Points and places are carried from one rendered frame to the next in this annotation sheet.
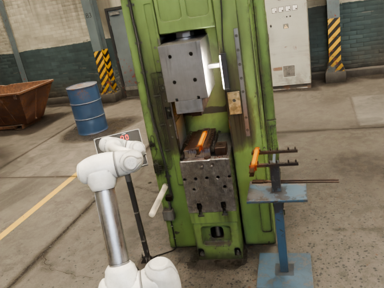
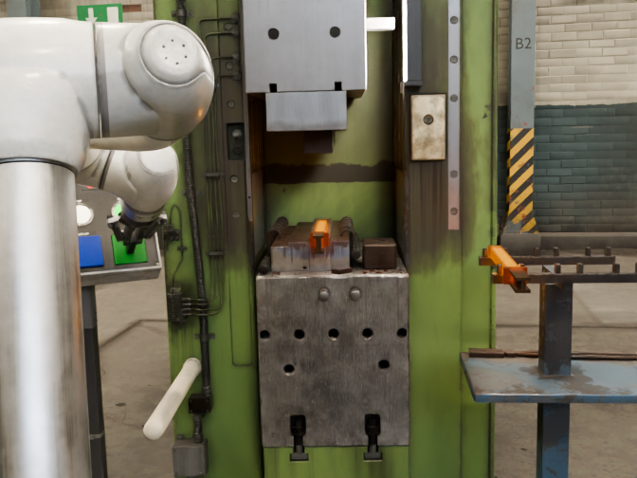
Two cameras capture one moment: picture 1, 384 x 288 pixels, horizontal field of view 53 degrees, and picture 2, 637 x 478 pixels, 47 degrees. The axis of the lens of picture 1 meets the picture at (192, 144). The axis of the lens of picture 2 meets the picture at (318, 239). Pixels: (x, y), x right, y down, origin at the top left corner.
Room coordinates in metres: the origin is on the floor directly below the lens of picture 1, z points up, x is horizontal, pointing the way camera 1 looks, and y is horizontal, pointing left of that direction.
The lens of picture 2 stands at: (0.90, 0.31, 1.27)
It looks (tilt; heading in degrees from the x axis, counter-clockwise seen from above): 8 degrees down; 349
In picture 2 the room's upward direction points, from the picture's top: 1 degrees counter-clockwise
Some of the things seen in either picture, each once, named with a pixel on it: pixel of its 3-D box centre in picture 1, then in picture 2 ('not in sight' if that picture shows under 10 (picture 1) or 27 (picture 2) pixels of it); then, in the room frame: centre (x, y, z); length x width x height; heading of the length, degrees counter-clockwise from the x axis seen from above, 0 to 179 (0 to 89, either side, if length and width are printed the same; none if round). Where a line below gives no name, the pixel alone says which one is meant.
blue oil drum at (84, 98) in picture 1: (87, 108); not in sight; (7.16, 1.82, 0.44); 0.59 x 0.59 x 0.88
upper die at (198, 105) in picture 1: (194, 98); (309, 113); (2.91, -0.07, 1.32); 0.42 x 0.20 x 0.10; 167
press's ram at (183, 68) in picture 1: (194, 66); (322, 20); (2.90, -0.11, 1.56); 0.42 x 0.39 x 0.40; 167
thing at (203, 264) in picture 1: (214, 259); not in sight; (2.66, -0.01, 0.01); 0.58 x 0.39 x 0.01; 77
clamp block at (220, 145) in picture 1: (221, 148); (379, 253); (2.72, -0.21, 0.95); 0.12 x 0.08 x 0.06; 167
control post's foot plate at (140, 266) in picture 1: (147, 260); not in sight; (2.75, 0.54, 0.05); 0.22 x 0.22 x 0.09; 77
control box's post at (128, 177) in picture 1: (136, 209); (95, 426); (2.75, 0.53, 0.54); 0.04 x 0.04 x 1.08; 77
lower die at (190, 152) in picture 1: (200, 142); (313, 242); (2.91, -0.07, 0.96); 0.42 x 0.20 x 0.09; 167
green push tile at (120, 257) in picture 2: not in sight; (129, 249); (2.65, 0.42, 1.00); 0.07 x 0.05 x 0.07; 102
